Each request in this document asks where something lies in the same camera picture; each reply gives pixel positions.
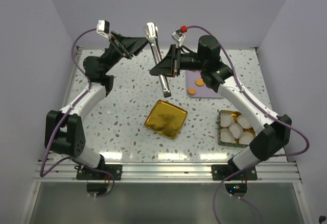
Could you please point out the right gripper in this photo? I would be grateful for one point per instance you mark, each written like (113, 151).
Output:
(170, 65)

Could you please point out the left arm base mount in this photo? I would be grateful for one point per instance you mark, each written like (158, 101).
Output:
(107, 172)

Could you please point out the purple tray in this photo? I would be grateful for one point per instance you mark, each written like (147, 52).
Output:
(201, 91)

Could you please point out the white paper cup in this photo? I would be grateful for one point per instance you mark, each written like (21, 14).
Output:
(226, 136)
(226, 119)
(236, 130)
(246, 138)

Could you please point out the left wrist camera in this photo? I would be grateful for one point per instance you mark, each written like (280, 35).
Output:
(103, 28)

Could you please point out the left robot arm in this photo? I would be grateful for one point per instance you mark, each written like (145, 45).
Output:
(64, 132)

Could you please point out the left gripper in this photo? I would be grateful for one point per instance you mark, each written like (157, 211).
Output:
(128, 46)

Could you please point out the metal tongs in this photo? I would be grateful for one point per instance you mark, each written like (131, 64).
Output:
(151, 31)

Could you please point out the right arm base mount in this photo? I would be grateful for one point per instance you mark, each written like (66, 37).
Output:
(222, 171)

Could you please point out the green cookie tin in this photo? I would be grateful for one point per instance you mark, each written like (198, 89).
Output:
(242, 121)

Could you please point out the aluminium front rail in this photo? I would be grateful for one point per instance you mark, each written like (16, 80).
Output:
(271, 172)

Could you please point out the gold tin lid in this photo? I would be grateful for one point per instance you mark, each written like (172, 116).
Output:
(166, 119)

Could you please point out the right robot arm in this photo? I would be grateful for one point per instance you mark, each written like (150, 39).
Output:
(272, 130)

